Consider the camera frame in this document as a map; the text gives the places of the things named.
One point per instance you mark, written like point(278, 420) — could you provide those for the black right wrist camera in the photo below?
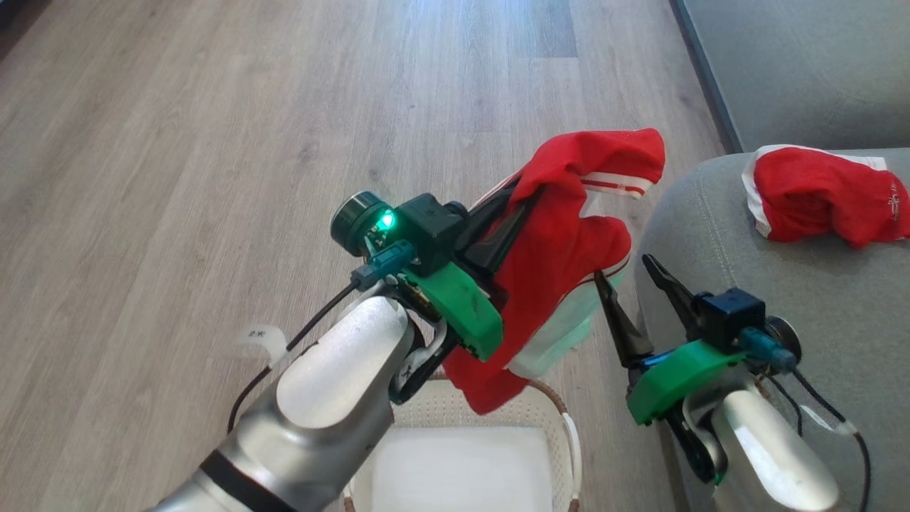
point(729, 316)

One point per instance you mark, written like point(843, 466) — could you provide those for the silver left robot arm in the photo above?
point(327, 398)

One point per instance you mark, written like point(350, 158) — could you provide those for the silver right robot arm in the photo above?
point(761, 455)

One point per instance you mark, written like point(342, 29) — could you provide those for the red garment with white band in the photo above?
point(817, 199)

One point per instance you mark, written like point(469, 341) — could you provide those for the red garment with striped cuff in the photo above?
point(561, 242)

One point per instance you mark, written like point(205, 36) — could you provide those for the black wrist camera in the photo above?
point(729, 316)
point(426, 227)

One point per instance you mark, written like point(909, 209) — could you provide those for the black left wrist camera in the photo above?
point(426, 227)

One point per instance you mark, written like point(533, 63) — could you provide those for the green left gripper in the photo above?
point(466, 313)

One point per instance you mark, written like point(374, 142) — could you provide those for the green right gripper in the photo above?
point(675, 377)

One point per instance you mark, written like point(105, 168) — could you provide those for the white laundry basket brown rim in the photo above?
point(455, 455)

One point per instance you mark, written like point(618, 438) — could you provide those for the grey fabric sofa seat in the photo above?
point(803, 71)

